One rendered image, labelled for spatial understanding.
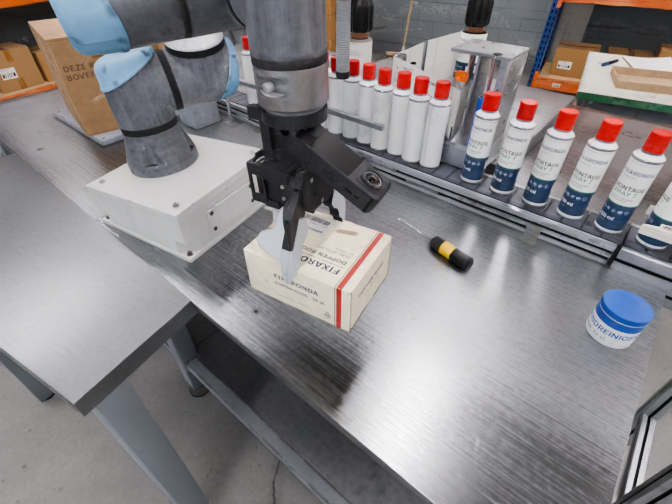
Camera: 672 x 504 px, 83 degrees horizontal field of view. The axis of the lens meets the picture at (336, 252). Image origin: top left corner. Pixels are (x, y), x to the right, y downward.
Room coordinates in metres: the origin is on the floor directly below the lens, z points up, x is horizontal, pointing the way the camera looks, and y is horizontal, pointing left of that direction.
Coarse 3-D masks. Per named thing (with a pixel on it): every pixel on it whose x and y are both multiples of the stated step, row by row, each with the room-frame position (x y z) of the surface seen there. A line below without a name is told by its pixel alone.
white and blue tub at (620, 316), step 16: (608, 304) 0.40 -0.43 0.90; (624, 304) 0.40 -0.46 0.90; (640, 304) 0.40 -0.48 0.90; (592, 320) 0.40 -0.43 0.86; (608, 320) 0.38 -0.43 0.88; (624, 320) 0.37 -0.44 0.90; (640, 320) 0.37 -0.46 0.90; (592, 336) 0.39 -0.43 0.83; (608, 336) 0.37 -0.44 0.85; (624, 336) 0.37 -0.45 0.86
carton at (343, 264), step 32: (320, 224) 0.44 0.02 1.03; (352, 224) 0.44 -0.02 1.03; (256, 256) 0.37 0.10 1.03; (320, 256) 0.37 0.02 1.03; (352, 256) 0.37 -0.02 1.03; (384, 256) 0.39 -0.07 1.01; (256, 288) 0.38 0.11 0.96; (288, 288) 0.35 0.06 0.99; (320, 288) 0.32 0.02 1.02; (352, 288) 0.31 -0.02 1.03; (352, 320) 0.31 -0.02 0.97
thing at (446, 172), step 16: (240, 96) 1.39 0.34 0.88; (352, 144) 1.01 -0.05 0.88; (400, 160) 0.91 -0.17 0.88; (448, 176) 0.84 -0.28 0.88; (480, 192) 0.76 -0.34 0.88; (512, 192) 0.76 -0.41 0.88; (528, 208) 0.69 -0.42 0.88; (544, 208) 0.69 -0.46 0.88; (576, 224) 0.64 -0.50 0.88; (592, 224) 0.64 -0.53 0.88; (608, 240) 0.59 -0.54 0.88
